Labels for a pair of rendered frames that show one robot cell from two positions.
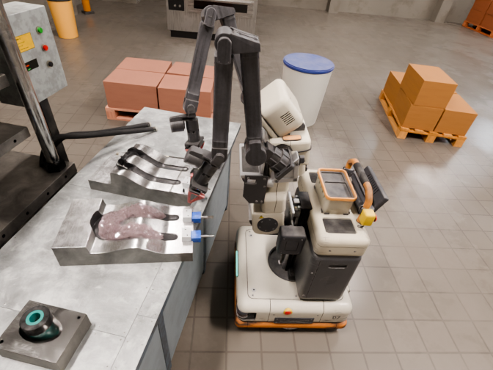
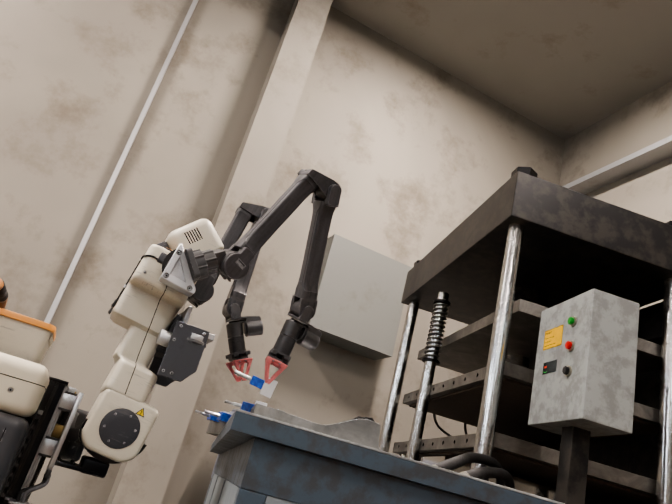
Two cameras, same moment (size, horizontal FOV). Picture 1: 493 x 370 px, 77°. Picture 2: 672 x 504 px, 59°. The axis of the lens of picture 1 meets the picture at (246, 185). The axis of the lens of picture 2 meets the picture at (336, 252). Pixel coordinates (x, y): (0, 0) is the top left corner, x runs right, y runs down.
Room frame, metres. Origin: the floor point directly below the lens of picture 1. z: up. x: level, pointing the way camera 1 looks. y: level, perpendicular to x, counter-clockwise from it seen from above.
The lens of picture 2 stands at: (3.03, -0.08, 0.69)
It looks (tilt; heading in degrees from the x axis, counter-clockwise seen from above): 22 degrees up; 166
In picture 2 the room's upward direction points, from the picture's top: 15 degrees clockwise
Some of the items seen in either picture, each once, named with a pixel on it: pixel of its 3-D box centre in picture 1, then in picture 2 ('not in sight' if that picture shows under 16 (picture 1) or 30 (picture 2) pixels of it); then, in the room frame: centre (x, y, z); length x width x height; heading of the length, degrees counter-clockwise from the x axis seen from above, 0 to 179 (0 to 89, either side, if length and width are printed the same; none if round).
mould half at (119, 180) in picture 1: (149, 172); (327, 436); (1.20, 0.49, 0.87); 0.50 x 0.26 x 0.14; 83
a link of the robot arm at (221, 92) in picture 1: (221, 103); (247, 263); (0.94, 0.11, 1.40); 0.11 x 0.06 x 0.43; 6
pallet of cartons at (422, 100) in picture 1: (427, 95); not in sight; (4.00, -2.19, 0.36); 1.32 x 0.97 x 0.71; 7
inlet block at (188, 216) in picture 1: (198, 216); (222, 416); (0.95, 0.19, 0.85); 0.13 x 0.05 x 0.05; 100
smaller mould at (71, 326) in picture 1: (45, 334); not in sight; (0.40, 0.57, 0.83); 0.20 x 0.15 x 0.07; 83
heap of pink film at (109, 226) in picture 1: (131, 220); not in sight; (0.84, 0.45, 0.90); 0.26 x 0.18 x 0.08; 100
